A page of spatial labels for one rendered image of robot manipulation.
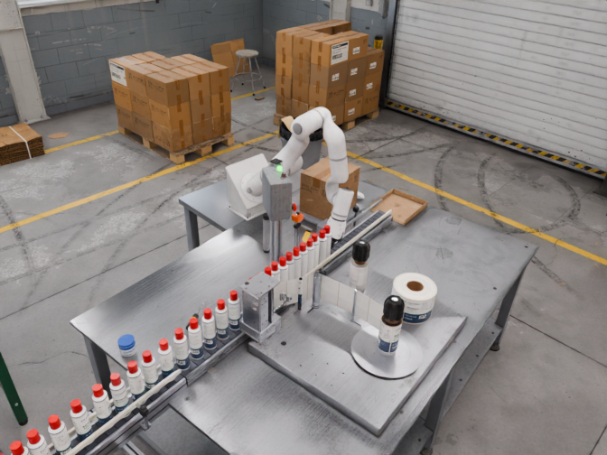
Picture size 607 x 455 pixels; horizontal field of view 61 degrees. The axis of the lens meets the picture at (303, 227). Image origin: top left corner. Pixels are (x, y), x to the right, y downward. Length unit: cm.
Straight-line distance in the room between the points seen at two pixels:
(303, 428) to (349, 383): 26
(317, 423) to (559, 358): 218
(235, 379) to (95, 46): 598
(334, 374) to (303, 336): 25
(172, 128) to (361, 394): 408
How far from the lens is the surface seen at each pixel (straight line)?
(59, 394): 351
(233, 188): 318
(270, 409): 215
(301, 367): 222
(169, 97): 553
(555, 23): 627
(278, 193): 226
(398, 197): 352
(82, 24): 751
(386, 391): 218
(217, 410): 216
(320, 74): 609
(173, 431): 289
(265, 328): 227
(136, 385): 207
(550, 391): 367
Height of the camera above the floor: 254
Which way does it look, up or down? 33 degrees down
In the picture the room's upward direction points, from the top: 2 degrees clockwise
